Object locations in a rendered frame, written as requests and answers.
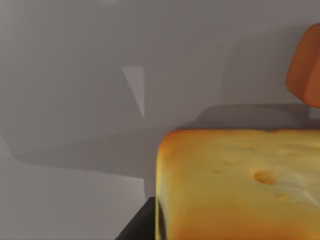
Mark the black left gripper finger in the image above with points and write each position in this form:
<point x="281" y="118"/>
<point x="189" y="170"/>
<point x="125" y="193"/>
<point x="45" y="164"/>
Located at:
<point x="142" y="222"/>

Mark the yellow bread slice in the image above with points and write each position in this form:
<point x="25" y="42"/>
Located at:
<point x="237" y="185"/>

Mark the brown bread loaf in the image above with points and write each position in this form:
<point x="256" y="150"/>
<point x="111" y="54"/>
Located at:
<point x="306" y="67"/>

